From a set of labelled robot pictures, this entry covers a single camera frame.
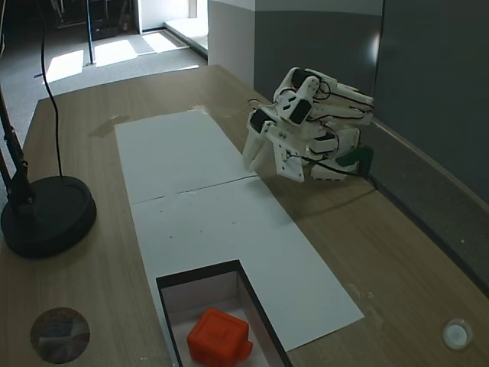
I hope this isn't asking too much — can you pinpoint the green table clamp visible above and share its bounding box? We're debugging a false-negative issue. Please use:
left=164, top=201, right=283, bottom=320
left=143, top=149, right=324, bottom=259
left=337, top=145, right=376, bottom=177

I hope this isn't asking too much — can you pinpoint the black round lamp base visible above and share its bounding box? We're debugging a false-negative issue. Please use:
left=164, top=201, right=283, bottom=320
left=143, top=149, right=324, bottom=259
left=0, top=175, right=98, bottom=259

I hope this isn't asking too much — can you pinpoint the black lamp cable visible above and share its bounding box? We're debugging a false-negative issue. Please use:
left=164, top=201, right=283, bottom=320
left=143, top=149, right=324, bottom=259
left=35, top=0, right=65, bottom=179

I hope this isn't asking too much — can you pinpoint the blue vertical pole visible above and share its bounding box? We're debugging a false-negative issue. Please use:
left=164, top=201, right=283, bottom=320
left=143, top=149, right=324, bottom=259
left=86, top=0, right=96, bottom=65

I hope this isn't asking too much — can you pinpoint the clear tape strip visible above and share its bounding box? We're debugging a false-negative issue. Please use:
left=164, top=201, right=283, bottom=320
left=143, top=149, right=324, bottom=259
left=89, top=114, right=131, bottom=138

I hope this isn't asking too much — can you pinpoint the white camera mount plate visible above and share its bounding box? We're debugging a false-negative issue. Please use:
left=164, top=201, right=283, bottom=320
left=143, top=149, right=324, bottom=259
left=267, top=122, right=308, bottom=186

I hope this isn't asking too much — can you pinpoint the white round table cap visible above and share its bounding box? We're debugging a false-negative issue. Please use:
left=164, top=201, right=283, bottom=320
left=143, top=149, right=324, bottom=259
left=442, top=317, right=474, bottom=351

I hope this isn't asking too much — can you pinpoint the brown open box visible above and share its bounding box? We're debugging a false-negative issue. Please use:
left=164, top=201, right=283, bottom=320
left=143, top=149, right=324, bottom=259
left=155, top=258, right=293, bottom=367

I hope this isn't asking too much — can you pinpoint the white paper sheet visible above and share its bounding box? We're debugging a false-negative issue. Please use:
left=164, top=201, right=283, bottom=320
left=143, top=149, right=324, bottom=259
left=114, top=109, right=259, bottom=204
left=129, top=176, right=366, bottom=351

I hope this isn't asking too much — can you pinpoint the orange cube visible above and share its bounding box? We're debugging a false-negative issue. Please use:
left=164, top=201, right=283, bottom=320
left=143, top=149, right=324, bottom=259
left=186, top=308, right=255, bottom=366

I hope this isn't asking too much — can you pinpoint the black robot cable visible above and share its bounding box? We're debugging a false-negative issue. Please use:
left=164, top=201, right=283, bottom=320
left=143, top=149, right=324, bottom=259
left=286, top=151, right=381, bottom=190

